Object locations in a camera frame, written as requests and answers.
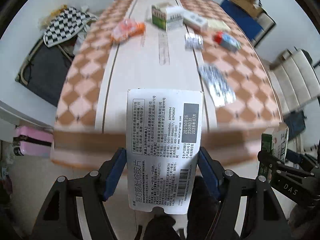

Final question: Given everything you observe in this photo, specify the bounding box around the silver pill blister pack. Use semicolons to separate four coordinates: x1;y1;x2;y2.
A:
198;64;236;108

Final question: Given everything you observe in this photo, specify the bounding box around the white medicine box printed text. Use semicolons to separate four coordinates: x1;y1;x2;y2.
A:
126;89;203;215

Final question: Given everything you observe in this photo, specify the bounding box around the red and blue box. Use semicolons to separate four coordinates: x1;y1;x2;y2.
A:
214;31;241;53

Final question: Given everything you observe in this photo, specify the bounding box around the long white Doctor box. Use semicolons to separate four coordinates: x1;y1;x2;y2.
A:
183;10;208;32

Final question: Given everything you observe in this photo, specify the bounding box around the green and white box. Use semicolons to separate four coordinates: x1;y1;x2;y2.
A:
151;2;184;31

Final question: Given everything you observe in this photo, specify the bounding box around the pink suitcase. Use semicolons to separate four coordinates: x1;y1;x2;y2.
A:
12;126;54;158

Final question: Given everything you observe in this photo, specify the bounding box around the white padded chair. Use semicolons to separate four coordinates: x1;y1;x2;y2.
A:
268;49;319;116

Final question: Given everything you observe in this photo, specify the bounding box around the checkered pink tablecloth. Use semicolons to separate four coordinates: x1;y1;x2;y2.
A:
50;0;283;168

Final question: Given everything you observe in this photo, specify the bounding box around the blue board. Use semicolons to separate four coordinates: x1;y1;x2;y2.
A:
220;0;263;41

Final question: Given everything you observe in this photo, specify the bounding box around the small silver blister pack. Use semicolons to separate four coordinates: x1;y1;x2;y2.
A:
185;33;204;50

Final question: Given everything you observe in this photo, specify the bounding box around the yellow paper sheet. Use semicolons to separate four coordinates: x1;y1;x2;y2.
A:
207;18;231;32

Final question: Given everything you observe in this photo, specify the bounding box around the cardboard box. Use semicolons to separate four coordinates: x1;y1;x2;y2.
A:
229;0;264;18

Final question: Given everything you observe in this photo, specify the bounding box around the black white checkered cloth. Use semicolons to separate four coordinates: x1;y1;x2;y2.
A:
43;7;98;48

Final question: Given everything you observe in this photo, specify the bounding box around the orange plastic wrapper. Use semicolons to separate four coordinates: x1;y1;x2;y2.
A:
111;18;145;44

